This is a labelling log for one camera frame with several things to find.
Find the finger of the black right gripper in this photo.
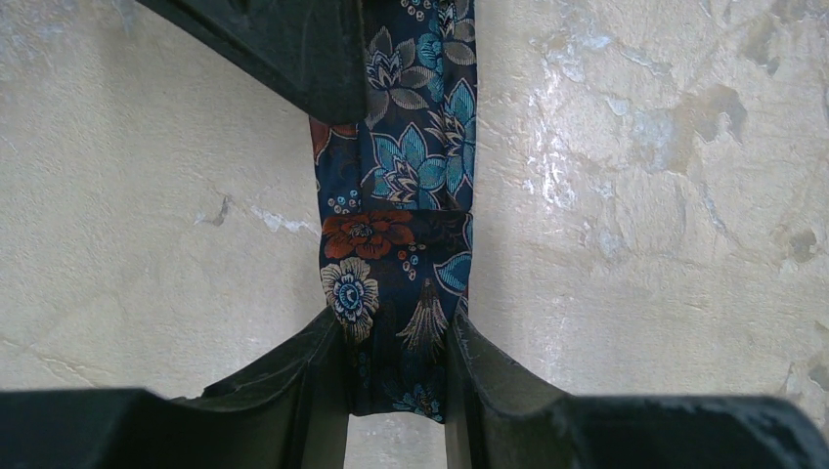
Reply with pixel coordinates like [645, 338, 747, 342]
[142, 0, 368, 125]

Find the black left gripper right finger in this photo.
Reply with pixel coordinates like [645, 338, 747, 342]
[445, 312, 828, 469]

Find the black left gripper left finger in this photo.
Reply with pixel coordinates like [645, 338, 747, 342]
[1, 310, 349, 468]

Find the navy floral tie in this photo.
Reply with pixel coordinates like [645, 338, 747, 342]
[310, 0, 478, 423]

